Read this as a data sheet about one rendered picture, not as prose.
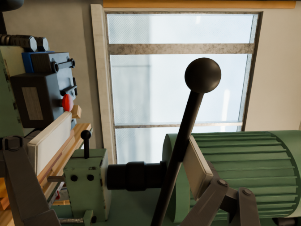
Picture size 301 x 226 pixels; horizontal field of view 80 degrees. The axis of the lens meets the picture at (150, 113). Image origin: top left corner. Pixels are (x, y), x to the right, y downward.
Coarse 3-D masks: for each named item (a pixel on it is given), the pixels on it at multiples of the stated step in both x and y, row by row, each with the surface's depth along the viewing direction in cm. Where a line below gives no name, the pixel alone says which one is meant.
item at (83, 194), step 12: (72, 156) 36; (96, 156) 36; (72, 168) 33; (84, 168) 33; (96, 168) 33; (72, 180) 33; (84, 180) 34; (96, 180) 34; (72, 192) 35; (84, 192) 35; (96, 192) 35; (108, 192) 40; (72, 204) 36; (84, 204) 36; (96, 204) 36; (108, 204) 40; (96, 216) 37
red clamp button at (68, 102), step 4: (64, 96) 29; (68, 96) 30; (64, 100) 29; (68, 100) 29; (72, 100) 31; (64, 104) 29; (68, 104) 29; (72, 104) 31; (64, 108) 29; (68, 108) 29; (72, 108) 31
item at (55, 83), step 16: (32, 64) 29; (48, 64) 29; (16, 80) 25; (32, 80) 25; (48, 80) 26; (64, 80) 34; (16, 96) 26; (32, 96) 26; (48, 96) 26; (32, 112) 27; (48, 112) 27
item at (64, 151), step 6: (72, 138) 52; (72, 144) 52; (66, 150) 48; (60, 156) 45; (6, 210) 29; (0, 216) 28; (6, 216) 28; (12, 216) 28; (0, 222) 27; (6, 222) 27; (12, 222) 28
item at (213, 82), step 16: (192, 64) 17; (208, 64) 16; (192, 80) 17; (208, 80) 16; (192, 96) 18; (192, 112) 18; (192, 128) 19; (176, 144) 20; (176, 160) 20; (176, 176) 21; (160, 192) 22; (160, 208) 22; (160, 224) 23
